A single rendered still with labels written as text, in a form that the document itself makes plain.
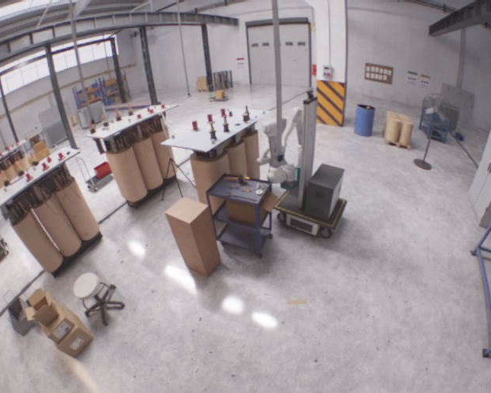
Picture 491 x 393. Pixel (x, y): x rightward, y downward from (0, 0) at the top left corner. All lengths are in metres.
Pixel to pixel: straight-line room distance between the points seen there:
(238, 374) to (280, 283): 1.15
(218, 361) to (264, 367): 0.44
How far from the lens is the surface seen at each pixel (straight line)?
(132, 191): 4.05
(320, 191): 2.75
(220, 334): 2.45
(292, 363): 2.34
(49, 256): 3.72
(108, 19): 11.17
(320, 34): 7.51
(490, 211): 5.06
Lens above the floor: 2.28
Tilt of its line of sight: 36 degrees down
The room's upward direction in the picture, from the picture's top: 5 degrees counter-clockwise
